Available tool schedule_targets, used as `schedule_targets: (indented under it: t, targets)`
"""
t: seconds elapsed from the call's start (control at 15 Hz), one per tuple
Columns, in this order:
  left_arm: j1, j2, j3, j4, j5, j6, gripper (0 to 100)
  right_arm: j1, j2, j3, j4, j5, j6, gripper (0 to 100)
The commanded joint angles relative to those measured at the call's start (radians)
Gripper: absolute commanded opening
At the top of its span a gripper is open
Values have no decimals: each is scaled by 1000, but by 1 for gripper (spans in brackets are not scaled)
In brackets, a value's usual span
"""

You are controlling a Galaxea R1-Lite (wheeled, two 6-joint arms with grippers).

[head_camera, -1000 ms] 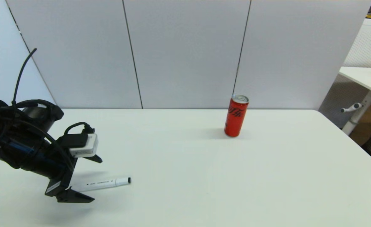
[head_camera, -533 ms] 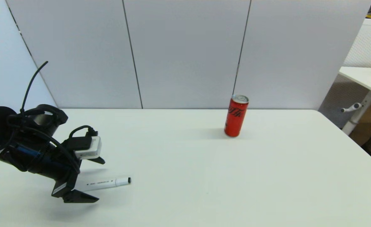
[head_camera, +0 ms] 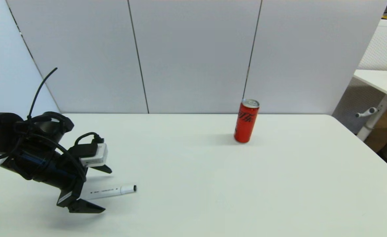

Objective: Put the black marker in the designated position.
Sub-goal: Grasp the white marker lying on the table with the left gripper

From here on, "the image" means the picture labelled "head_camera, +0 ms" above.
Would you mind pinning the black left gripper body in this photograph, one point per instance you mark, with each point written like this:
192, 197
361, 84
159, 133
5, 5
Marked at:
70, 179

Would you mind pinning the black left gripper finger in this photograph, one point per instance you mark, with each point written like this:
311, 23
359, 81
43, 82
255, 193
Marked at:
101, 169
85, 207

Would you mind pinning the white marker with black caps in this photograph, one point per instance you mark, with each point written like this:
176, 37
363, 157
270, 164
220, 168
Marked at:
114, 191

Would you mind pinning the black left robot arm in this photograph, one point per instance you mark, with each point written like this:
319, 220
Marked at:
2, 131

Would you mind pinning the red soda can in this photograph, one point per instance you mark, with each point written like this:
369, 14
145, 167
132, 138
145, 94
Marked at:
245, 123

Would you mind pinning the brown cardboard box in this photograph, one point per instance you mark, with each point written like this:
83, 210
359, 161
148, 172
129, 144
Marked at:
386, 130

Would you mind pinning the white side table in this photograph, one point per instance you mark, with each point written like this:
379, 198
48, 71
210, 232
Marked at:
377, 80

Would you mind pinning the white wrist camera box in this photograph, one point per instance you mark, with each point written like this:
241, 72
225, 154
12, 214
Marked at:
96, 156

